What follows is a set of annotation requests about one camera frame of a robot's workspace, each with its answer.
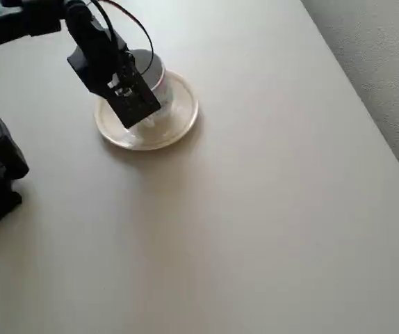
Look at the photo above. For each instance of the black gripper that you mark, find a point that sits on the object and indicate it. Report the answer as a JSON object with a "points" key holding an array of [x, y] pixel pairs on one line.
{"points": [[130, 99]]}

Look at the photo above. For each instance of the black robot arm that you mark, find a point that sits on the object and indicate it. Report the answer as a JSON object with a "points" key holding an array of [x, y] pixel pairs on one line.
{"points": [[8, 21]]}

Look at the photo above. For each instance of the cream white saucer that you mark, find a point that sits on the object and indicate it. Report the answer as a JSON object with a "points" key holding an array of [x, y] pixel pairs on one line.
{"points": [[182, 115]]}

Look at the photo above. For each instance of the black gripper camera mount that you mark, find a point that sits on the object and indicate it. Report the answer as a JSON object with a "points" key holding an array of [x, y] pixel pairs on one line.
{"points": [[133, 101]]}

